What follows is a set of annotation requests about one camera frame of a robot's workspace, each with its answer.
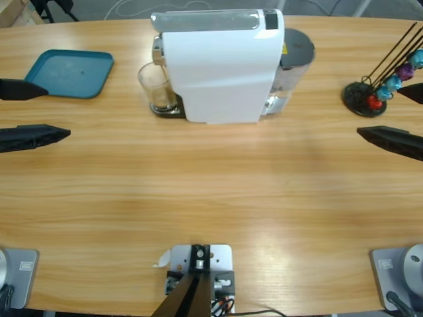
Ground white capsule coffee machine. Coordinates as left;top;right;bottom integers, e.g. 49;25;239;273
150;8;317;126

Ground black metal stand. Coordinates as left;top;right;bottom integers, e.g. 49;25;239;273
28;0;80;23

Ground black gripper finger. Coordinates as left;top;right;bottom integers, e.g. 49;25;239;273
0;123;72;154
0;78;50;102
396;82;423;105
356;125;423;162

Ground purple coffee capsule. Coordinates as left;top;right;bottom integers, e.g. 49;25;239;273
396;63;416;80

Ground orange wires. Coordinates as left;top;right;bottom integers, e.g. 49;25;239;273
211;295;236;314

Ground teal plastic tray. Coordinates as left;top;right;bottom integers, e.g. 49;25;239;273
23;49;115;100

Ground white mount block, dark post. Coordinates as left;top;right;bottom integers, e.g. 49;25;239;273
152;243;237;317

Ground black base cable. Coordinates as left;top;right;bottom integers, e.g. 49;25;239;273
385;290;414;317
0;284;16;311

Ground white paper tag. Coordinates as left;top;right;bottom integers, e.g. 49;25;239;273
151;250;172;268

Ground black capsule holder with rods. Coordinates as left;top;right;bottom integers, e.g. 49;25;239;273
342;21;423;118

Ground teal coffee capsule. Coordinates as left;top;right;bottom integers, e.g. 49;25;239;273
408;49;423;69
375;86;393;102
385;75;404;92

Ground black mount cable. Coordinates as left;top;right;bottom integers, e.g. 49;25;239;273
236;308;287;317

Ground wooden crate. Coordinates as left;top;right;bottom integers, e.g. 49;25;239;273
0;0;44;30

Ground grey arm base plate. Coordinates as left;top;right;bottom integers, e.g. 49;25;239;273
369;243;423;311
0;248;40;310

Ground white floor cable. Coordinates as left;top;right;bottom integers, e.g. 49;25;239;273
104;0;212;17

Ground red coffee capsule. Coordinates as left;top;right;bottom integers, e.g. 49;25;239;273
367;94;384;110

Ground clear glass cup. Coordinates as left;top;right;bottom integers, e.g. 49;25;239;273
137;61;179;114

